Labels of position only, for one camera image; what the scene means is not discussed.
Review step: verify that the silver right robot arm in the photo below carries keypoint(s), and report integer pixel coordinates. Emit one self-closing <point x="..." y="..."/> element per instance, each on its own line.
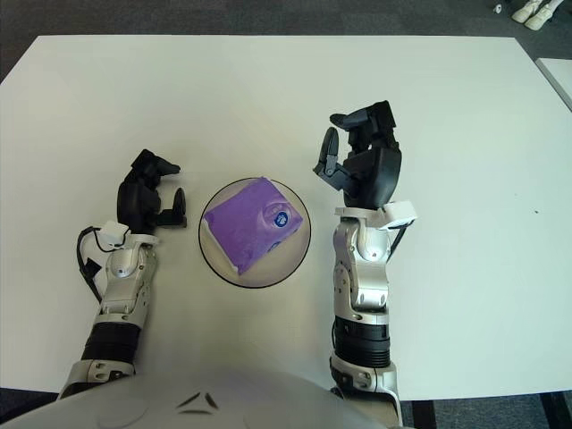
<point x="371" y="250"/>

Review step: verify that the white neighbouring table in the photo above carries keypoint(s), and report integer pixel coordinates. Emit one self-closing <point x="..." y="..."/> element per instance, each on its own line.
<point x="556" y="80"/>

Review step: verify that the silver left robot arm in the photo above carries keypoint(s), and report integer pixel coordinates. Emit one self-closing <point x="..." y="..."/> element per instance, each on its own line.
<point x="123" y="263"/>

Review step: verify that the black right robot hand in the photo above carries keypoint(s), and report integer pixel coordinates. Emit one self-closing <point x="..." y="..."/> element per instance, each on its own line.
<point x="375" y="174"/>

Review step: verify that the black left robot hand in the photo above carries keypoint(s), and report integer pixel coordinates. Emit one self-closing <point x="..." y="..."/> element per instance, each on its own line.
<point x="134" y="201"/>

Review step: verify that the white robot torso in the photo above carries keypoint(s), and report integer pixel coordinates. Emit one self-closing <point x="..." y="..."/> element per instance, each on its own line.
<point x="268" y="402"/>

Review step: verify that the black table leg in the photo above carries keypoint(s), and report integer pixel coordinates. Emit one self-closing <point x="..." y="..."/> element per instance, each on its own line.
<point x="423" y="415"/>

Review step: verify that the purple tissue paper pack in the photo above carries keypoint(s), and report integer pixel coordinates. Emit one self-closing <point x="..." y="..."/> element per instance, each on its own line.
<point x="250" y="223"/>

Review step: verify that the white plate with black rim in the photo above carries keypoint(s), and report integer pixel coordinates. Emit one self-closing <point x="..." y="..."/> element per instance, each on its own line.
<point x="286" y="264"/>

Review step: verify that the white shoe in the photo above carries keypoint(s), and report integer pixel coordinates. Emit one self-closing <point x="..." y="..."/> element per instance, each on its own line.
<point x="525" y="11"/>
<point x="545" y="18"/>

